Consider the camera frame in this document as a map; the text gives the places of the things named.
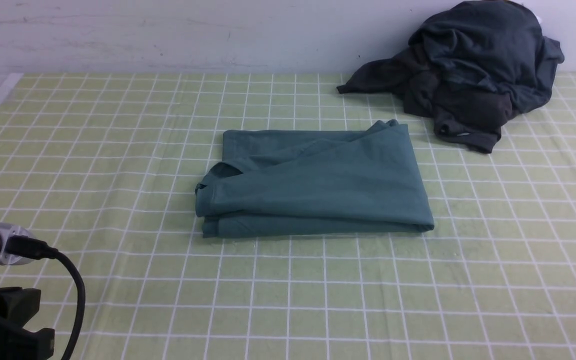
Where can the green checked tablecloth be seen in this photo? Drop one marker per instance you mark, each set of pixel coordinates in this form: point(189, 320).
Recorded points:
point(103, 167)

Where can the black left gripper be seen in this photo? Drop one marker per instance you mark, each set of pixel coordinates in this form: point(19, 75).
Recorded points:
point(17, 307)

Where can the green long-sleeve top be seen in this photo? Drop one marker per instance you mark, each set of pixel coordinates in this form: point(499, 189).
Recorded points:
point(272, 183)

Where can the dark grey clothes pile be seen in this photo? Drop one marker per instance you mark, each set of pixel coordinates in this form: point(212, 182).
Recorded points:
point(471, 69)

